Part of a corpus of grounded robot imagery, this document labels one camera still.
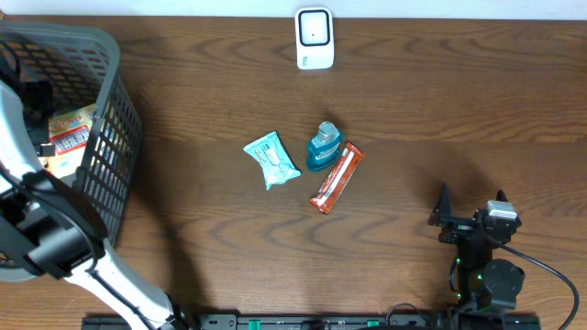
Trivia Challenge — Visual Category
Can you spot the red orange candy bar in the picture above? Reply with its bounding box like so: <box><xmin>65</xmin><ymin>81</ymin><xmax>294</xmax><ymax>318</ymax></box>
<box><xmin>310</xmin><ymin>142</ymin><xmax>364</xmax><ymax>215</ymax></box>

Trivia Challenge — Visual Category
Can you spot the teal mouthwash bottle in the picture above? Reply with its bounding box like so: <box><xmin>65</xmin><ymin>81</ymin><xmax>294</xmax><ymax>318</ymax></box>
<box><xmin>306</xmin><ymin>121</ymin><xmax>343</xmax><ymax>171</ymax></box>

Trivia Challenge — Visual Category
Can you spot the teal wet wipes pack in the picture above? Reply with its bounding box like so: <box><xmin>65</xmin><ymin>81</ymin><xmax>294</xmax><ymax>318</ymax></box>
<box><xmin>243</xmin><ymin>131</ymin><xmax>302</xmax><ymax>191</ymax></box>

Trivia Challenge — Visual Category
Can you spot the yellow snack chip bag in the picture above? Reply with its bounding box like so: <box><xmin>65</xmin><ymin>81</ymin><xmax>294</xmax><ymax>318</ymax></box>
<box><xmin>39</xmin><ymin>104</ymin><xmax>95</xmax><ymax>179</ymax></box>

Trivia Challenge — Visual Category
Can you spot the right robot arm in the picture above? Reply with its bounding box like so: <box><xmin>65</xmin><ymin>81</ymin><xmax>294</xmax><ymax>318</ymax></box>
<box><xmin>427</xmin><ymin>184</ymin><xmax>525</xmax><ymax>329</ymax></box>

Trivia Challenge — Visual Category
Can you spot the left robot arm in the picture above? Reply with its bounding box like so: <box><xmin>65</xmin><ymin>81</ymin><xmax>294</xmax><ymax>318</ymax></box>
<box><xmin>1</xmin><ymin>41</ymin><xmax>199</xmax><ymax>329</ymax></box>

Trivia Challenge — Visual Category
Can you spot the white barcode scanner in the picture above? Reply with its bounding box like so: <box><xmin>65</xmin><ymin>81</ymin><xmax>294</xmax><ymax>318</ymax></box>
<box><xmin>294</xmin><ymin>7</ymin><xmax>335</xmax><ymax>71</ymax></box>

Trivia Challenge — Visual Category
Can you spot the grey plastic shopping basket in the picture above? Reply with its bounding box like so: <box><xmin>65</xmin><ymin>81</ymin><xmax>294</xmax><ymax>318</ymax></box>
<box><xmin>1</xmin><ymin>22</ymin><xmax>142</xmax><ymax>282</ymax></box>

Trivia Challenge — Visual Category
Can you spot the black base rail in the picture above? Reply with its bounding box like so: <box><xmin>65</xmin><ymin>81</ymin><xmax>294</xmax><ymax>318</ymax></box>
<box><xmin>81</xmin><ymin>313</ymin><xmax>542</xmax><ymax>330</ymax></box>

